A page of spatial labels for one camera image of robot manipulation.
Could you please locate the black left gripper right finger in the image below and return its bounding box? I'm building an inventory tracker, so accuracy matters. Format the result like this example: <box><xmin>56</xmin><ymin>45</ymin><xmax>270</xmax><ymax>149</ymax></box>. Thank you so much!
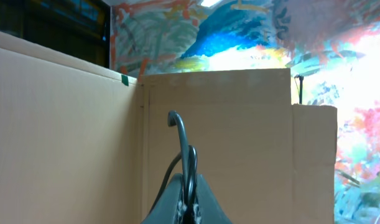
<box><xmin>196</xmin><ymin>174</ymin><xmax>232</xmax><ymax>224</ymax></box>

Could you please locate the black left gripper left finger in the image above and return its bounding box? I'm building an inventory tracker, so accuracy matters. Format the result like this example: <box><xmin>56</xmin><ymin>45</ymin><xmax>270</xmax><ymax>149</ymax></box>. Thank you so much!
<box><xmin>141</xmin><ymin>174</ymin><xmax>183</xmax><ymax>224</ymax></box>

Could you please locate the black cable bundle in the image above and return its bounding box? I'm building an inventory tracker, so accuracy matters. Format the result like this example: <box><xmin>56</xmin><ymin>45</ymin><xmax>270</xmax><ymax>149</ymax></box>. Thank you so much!
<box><xmin>149</xmin><ymin>110</ymin><xmax>198</xmax><ymax>218</ymax></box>

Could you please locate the green tape piece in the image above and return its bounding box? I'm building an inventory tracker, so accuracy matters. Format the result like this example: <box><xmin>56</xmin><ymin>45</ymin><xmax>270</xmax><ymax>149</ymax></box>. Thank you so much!
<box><xmin>121</xmin><ymin>75</ymin><xmax>129</xmax><ymax>86</ymax></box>

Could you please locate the black stand pole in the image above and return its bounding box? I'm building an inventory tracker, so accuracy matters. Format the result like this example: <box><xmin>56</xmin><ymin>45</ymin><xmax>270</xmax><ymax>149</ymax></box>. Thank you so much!
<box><xmin>294</xmin><ymin>75</ymin><xmax>304</xmax><ymax>104</ymax></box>

